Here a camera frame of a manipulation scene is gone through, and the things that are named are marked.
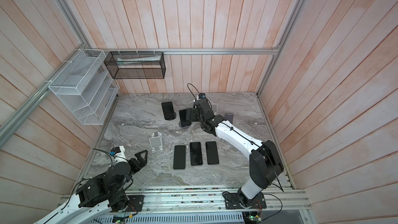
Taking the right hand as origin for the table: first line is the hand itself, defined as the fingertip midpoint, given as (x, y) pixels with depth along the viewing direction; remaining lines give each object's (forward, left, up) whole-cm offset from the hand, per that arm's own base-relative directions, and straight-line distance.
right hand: (193, 110), depth 86 cm
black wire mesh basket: (+34, +41, +6) cm, 54 cm away
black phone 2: (-20, +8, -20) cm, 29 cm away
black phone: (-16, -11, -20) cm, 28 cm away
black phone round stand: (+3, +7, -8) cm, 11 cm away
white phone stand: (-13, +22, -14) cm, 29 cm away
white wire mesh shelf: (+3, +54, +15) cm, 56 cm away
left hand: (-26, +24, -6) cm, 36 cm away
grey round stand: (0, +6, -17) cm, 18 cm away
